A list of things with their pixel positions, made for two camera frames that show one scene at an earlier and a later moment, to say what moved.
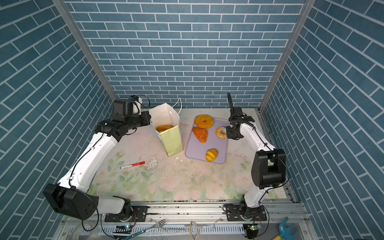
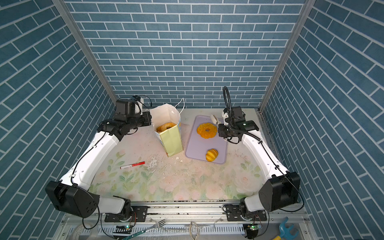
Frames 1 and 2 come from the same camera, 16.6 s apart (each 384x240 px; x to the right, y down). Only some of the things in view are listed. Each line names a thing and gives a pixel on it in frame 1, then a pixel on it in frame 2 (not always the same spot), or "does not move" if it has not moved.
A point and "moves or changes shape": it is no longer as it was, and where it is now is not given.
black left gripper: [146, 120] does not move
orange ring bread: [203, 121] → [207, 130]
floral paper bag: [166, 121] does not move
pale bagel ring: [218, 132] moves or changes shape
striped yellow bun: [211, 155] does not move
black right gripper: [228, 133] does not move
